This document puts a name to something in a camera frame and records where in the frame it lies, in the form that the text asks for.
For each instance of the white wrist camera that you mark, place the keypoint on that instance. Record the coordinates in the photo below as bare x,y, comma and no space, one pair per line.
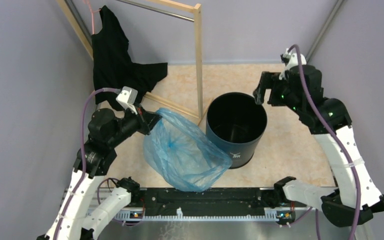
290,59
126,98

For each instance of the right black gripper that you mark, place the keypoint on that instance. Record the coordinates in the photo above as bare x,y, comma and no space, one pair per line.
266,78

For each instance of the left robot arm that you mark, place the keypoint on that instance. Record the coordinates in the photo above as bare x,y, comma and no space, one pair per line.
93,161

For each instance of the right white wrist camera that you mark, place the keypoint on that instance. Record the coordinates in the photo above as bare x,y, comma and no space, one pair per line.
290,59

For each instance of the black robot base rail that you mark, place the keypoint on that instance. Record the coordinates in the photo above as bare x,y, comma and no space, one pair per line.
214,204

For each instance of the blue plastic trash bag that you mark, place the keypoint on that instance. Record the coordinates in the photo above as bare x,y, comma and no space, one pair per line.
181,153

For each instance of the pink clothes hanger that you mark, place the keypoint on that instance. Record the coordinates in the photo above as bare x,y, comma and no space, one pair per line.
92,14

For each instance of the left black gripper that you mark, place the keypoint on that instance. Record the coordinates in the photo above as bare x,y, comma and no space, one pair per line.
148,120

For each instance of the wooden clothes rack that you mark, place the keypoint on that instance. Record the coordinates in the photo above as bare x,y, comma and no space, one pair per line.
71,13

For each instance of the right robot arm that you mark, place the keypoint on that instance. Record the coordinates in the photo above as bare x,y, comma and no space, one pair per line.
356,198

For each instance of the black t-shirt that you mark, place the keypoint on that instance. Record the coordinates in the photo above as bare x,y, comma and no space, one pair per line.
112,64

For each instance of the dark grey trash bin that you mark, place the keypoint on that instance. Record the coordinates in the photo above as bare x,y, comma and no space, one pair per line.
235,124

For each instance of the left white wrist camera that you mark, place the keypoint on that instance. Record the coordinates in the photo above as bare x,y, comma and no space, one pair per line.
126,98

